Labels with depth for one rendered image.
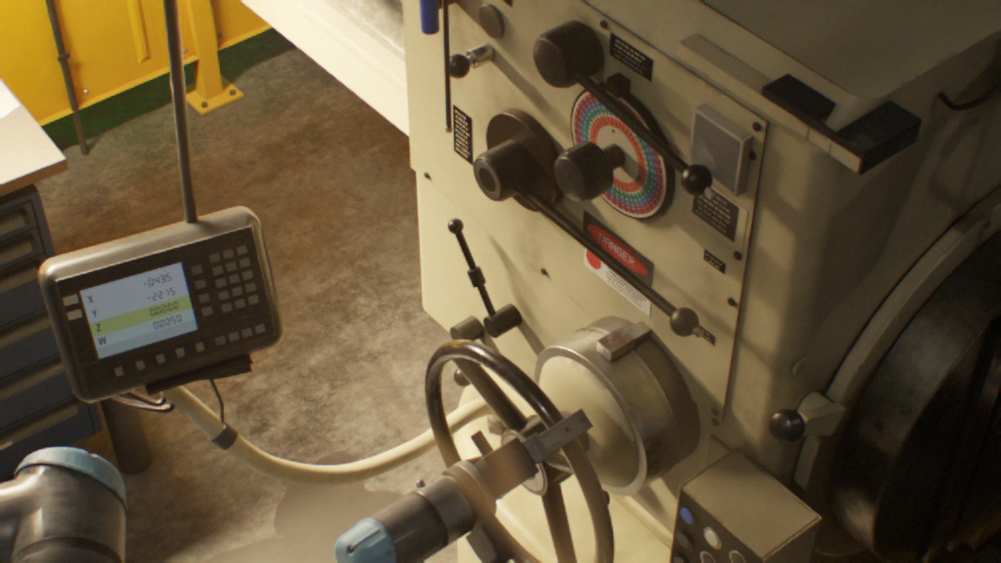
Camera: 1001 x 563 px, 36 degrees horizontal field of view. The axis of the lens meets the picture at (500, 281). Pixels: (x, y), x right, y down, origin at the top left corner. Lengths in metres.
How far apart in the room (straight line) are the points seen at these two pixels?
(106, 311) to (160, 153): 2.30
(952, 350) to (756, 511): 0.31
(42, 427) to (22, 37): 1.31
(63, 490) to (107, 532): 0.06
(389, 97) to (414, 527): 1.39
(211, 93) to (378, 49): 1.96
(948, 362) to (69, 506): 1.04
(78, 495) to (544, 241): 0.79
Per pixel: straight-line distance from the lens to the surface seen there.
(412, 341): 3.99
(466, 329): 2.41
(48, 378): 3.47
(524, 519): 2.85
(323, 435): 3.79
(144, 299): 2.39
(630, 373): 2.00
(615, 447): 2.02
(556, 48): 1.83
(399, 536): 1.73
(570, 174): 1.84
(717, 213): 1.81
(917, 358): 1.97
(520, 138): 2.04
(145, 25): 4.62
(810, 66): 1.69
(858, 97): 1.66
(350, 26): 2.98
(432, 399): 2.11
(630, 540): 2.83
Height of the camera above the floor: 2.85
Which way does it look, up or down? 44 degrees down
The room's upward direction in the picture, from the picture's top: straight up
